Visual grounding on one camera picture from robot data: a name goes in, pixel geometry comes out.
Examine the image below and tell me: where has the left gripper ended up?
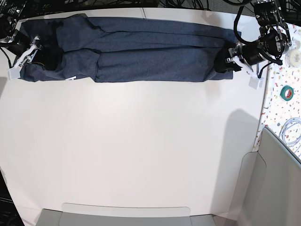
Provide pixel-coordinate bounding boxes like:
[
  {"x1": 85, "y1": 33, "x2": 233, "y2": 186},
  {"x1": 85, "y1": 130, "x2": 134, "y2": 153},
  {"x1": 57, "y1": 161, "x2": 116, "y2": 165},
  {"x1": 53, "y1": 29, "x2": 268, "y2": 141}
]
[{"x1": 214, "y1": 41, "x2": 266, "y2": 78}]

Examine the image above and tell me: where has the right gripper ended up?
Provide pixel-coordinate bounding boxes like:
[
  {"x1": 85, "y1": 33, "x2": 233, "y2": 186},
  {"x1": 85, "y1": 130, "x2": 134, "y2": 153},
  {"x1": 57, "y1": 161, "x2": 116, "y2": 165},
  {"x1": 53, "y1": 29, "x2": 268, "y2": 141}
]
[{"x1": 14, "y1": 35, "x2": 63, "y2": 71}]

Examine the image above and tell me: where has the dark blue t-shirt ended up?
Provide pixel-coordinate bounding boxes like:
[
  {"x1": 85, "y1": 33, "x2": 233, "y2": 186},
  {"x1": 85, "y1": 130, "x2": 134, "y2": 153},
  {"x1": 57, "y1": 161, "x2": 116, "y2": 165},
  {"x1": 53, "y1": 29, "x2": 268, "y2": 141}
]
[{"x1": 20, "y1": 15, "x2": 236, "y2": 82}]

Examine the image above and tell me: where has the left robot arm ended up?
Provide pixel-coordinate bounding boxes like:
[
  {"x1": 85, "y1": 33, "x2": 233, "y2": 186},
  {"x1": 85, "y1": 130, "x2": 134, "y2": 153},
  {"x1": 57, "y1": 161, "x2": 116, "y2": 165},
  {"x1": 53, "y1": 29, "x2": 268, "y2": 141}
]
[{"x1": 214, "y1": 0, "x2": 292, "y2": 80}]

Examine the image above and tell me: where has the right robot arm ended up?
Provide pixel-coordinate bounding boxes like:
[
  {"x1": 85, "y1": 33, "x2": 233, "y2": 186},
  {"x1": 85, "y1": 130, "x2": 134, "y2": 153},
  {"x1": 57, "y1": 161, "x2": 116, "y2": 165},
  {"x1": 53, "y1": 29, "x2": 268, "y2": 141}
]
[{"x1": 0, "y1": 0, "x2": 62, "y2": 72}]

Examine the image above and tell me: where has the green tape roll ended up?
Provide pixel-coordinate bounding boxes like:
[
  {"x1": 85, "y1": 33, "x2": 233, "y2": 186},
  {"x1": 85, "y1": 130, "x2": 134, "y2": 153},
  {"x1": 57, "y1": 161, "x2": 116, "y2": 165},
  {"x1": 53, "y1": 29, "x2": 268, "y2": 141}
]
[{"x1": 280, "y1": 86, "x2": 294, "y2": 102}]

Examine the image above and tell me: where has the clear tape dispenser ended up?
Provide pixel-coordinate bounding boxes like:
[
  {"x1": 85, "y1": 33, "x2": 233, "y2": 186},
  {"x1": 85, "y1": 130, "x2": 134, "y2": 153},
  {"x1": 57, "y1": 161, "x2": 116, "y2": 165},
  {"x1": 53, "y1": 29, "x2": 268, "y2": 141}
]
[{"x1": 285, "y1": 40, "x2": 301, "y2": 68}]

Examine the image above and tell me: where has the terrazzo patterned side table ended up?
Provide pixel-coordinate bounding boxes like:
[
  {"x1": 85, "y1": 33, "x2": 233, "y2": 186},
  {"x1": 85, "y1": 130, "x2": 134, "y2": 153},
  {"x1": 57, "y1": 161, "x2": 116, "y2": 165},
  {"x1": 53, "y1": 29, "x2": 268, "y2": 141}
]
[{"x1": 253, "y1": 24, "x2": 301, "y2": 158}]

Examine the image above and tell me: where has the grey chair right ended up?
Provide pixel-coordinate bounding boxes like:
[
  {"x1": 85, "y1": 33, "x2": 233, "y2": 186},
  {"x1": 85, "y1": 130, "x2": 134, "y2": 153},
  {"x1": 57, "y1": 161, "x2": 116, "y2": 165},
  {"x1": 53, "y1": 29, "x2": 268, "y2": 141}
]
[{"x1": 236, "y1": 128, "x2": 301, "y2": 226}]

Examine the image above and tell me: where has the grey chair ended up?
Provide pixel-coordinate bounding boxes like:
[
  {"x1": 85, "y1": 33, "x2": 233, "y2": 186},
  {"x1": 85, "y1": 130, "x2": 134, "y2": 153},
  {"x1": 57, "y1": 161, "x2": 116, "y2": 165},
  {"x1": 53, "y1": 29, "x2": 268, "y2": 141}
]
[
  {"x1": 236, "y1": 128, "x2": 301, "y2": 226},
  {"x1": 36, "y1": 203, "x2": 215, "y2": 226}
]

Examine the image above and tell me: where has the grey chair bottom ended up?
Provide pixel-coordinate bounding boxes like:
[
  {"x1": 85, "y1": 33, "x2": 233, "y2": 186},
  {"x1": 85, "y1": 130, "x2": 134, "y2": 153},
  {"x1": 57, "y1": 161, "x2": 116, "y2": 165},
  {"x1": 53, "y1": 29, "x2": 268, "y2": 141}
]
[{"x1": 36, "y1": 203, "x2": 215, "y2": 226}]

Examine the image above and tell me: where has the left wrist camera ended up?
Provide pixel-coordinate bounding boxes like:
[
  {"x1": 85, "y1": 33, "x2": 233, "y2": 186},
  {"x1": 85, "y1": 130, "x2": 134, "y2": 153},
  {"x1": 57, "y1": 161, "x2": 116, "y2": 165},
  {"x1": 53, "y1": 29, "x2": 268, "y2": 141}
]
[{"x1": 249, "y1": 77, "x2": 264, "y2": 89}]

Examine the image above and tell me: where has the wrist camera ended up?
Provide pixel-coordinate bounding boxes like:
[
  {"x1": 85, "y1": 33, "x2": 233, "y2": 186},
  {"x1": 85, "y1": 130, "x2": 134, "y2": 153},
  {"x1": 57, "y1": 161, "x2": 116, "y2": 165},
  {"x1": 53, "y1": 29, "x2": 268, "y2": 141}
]
[
  {"x1": 8, "y1": 67, "x2": 21, "y2": 80},
  {"x1": 249, "y1": 77, "x2": 264, "y2": 89}
]

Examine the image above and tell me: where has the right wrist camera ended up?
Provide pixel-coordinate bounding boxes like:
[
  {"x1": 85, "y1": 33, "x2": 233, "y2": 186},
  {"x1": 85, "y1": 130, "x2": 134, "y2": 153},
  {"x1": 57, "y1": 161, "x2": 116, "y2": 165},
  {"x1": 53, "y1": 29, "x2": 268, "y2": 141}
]
[{"x1": 8, "y1": 67, "x2": 21, "y2": 80}]

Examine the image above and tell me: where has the coiled white cable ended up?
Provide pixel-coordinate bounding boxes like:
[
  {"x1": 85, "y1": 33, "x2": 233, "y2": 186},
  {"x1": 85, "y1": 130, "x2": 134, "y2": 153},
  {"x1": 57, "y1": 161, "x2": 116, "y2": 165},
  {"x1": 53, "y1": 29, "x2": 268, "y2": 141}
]
[{"x1": 278, "y1": 117, "x2": 301, "y2": 147}]

